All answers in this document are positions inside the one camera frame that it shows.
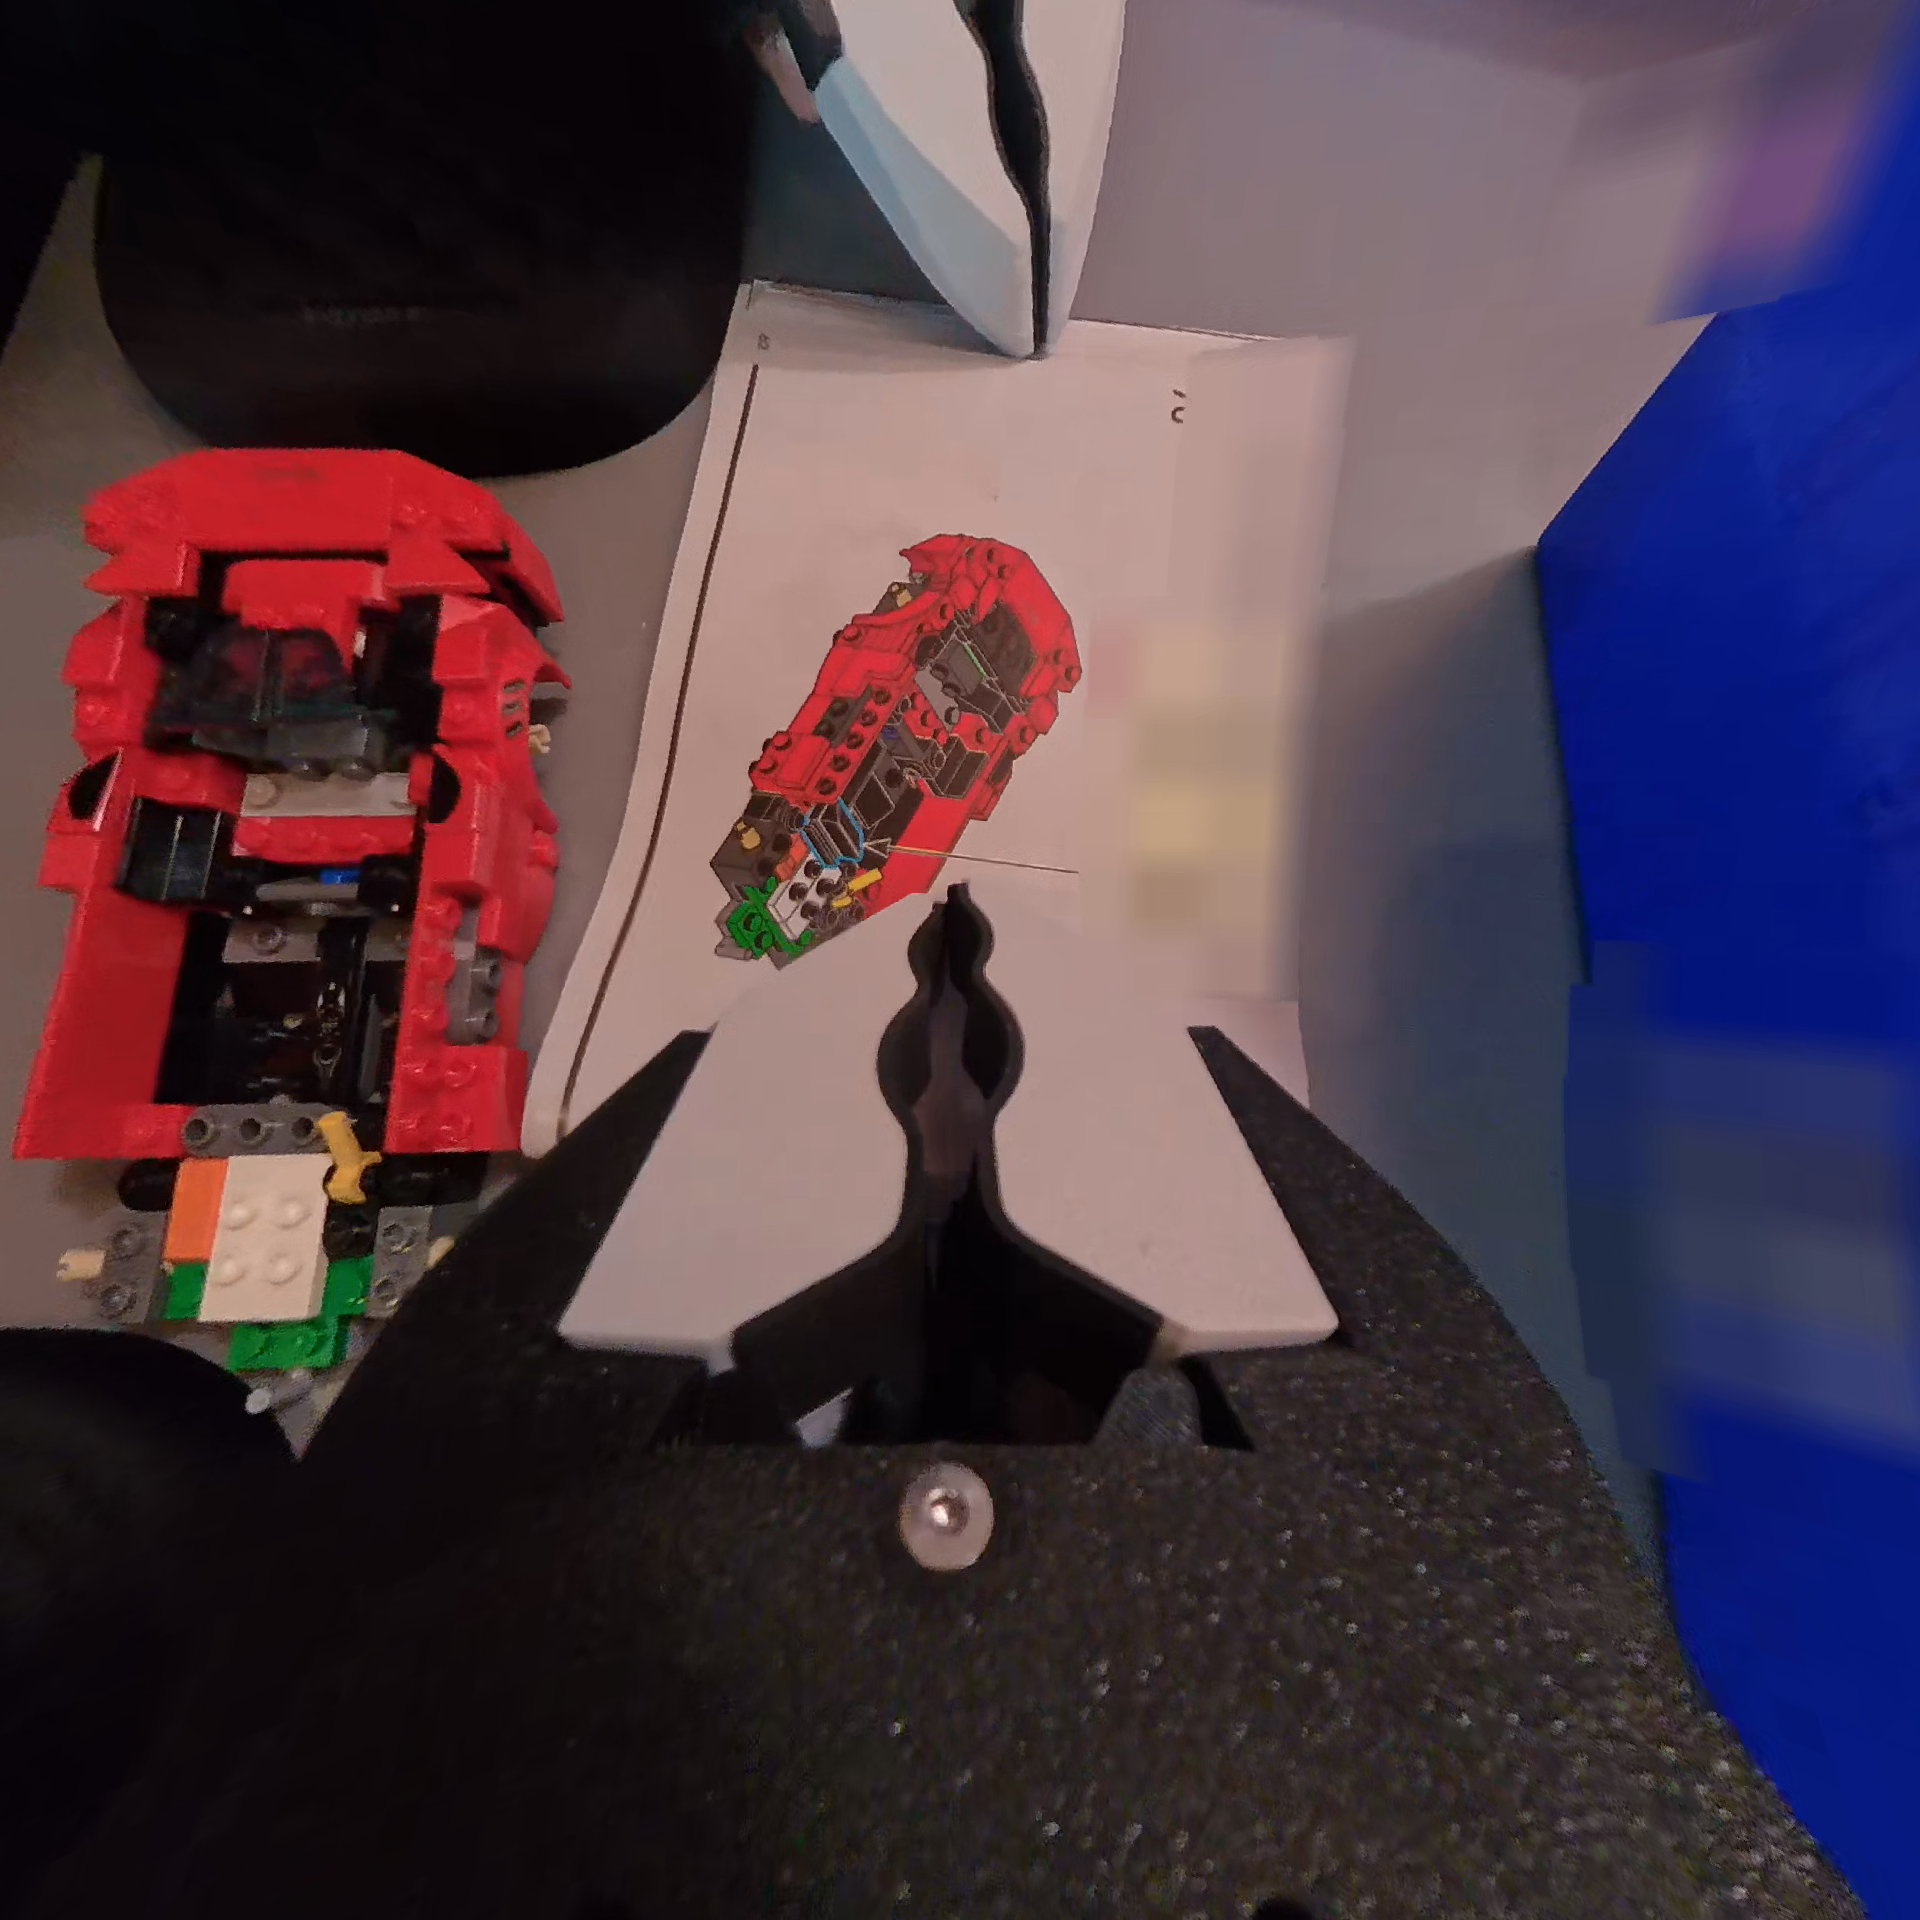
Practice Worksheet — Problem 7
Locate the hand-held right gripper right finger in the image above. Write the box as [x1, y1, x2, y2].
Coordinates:
[954, 882, 1344, 1362]

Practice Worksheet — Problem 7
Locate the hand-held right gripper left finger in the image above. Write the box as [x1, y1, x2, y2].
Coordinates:
[555, 885, 965, 1375]

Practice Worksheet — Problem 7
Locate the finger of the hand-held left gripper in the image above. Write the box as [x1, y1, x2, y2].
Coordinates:
[813, 0, 1057, 358]
[1001, 0, 1129, 358]

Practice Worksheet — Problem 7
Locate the lego instruction booklet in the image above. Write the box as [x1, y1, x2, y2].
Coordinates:
[522, 280, 1354, 1164]

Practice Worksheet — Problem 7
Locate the red lego car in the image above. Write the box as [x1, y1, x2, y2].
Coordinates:
[12, 448, 577, 1373]

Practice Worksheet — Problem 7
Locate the blue plastic bin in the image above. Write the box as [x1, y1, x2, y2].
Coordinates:
[1533, 0, 1920, 1920]

